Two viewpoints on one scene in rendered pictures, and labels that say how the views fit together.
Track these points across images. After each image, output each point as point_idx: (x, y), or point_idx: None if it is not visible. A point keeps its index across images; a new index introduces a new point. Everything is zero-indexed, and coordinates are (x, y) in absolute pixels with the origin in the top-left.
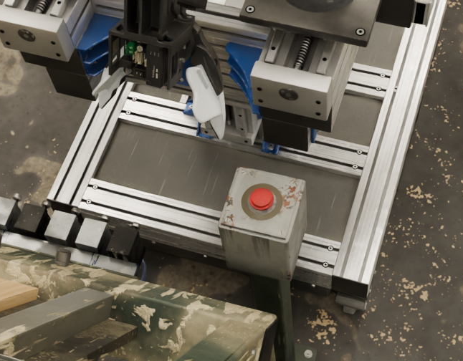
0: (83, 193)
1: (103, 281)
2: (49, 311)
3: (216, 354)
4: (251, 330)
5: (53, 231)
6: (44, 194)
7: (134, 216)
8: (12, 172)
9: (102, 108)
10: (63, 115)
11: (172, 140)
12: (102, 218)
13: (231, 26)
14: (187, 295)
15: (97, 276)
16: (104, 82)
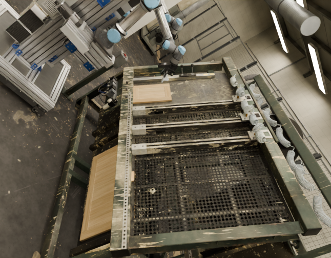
0: (53, 100)
1: (130, 79)
2: (150, 78)
3: (151, 66)
4: (137, 66)
5: (115, 85)
6: (25, 119)
7: (58, 93)
8: (17, 124)
9: (30, 85)
10: None
11: (38, 77)
12: (109, 80)
13: None
14: (125, 73)
15: (128, 80)
16: None
